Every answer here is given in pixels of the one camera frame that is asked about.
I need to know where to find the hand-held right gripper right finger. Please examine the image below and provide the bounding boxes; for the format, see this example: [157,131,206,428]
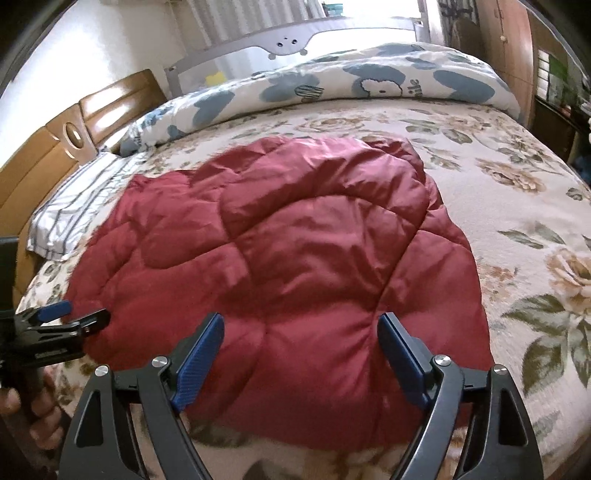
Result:
[378,313,544,480]

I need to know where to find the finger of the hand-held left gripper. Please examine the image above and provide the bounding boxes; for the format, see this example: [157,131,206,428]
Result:
[18,300,75,329]
[41,309,112,347]

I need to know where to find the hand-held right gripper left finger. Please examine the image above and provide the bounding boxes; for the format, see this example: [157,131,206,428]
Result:
[59,313,225,480]

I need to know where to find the red puffer jacket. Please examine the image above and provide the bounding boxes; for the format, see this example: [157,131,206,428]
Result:
[65,135,492,450]

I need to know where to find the person's left hand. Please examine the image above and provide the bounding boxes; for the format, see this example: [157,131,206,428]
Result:
[0,367,66,460]

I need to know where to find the striped pillow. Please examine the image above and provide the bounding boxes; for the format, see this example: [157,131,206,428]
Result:
[25,150,148,264]

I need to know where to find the wooden headboard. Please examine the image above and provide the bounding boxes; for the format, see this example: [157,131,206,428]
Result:
[0,69,169,259]

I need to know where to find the floral bedspread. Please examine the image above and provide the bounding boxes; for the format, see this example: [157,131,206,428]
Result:
[16,99,591,480]

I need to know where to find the blue heart print duvet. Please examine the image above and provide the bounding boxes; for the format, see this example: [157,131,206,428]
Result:
[120,41,522,155]

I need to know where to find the dark cluttered shelf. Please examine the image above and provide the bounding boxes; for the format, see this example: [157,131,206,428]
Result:
[533,46,591,155]

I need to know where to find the wooden wardrobe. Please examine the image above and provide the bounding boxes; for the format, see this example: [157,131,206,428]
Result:
[475,0,537,125]

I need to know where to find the grey bed rail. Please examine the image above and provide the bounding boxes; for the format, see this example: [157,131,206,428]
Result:
[164,16,439,86]

